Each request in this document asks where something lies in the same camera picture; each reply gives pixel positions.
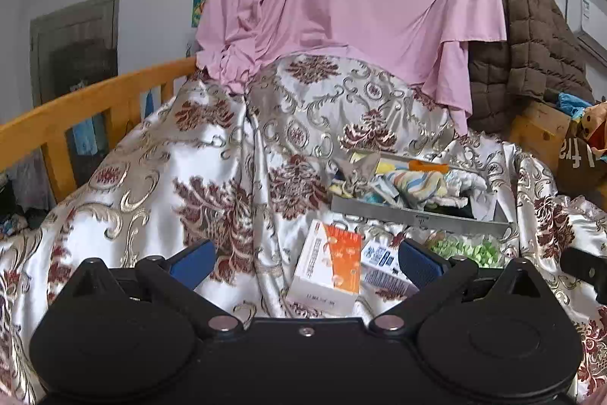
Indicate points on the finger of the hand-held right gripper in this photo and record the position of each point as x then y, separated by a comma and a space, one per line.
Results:
583, 267

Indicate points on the white cloth with blue print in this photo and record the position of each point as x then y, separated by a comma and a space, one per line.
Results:
467, 182

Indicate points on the grey tray with painted bottom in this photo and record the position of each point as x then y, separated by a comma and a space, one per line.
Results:
417, 217

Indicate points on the beige cloth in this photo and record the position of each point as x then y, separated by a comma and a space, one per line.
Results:
360, 170

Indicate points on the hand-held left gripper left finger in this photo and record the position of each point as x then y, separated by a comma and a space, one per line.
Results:
192, 265

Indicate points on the blue hanging cloth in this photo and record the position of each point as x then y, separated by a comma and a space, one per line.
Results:
87, 139

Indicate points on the grey hanging cloth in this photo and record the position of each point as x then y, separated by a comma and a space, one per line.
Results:
28, 177

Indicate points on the wooden bed rail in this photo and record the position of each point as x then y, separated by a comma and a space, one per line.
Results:
71, 106

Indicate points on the brown quilted coat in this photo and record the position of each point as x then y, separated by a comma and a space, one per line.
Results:
526, 54

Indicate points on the white printed packet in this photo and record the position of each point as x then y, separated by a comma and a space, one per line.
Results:
379, 262

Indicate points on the floral satin bedspread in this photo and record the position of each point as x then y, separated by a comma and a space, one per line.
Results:
189, 149

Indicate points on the striped pastel towel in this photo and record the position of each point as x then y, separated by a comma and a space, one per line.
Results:
417, 189

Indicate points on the grey door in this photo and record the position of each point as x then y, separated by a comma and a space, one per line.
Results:
71, 35

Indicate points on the stuffed toy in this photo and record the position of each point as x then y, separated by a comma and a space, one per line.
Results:
598, 125

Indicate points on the bag of green pieces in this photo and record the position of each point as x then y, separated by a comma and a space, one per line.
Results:
469, 251

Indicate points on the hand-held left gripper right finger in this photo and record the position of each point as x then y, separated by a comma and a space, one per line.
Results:
419, 265

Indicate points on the brown bag with white letters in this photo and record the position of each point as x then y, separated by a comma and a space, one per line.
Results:
578, 167

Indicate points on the wooden bed end board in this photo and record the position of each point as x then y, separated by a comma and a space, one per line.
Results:
536, 130

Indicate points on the dark navy sock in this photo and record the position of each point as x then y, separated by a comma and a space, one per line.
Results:
455, 210

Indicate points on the orange cloth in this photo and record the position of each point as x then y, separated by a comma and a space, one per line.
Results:
427, 166

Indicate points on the white and orange medicine box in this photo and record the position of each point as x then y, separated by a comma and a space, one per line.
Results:
327, 262

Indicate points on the white air conditioner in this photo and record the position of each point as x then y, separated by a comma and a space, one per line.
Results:
588, 20

